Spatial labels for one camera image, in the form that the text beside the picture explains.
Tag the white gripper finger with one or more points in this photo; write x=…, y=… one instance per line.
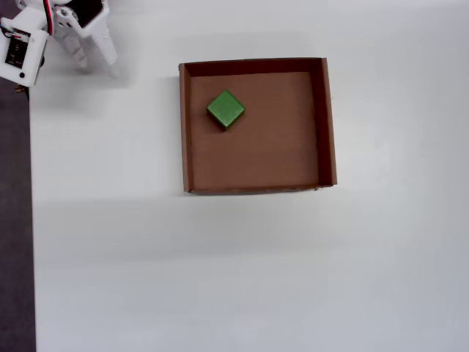
x=73, y=40
x=106, y=55

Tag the green wooden cube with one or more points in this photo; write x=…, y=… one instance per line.
x=225, y=108

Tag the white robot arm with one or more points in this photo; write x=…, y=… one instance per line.
x=22, y=3

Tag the brown cardboard box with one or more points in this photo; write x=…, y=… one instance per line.
x=264, y=154

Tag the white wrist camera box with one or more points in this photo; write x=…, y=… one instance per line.
x=33, y=55

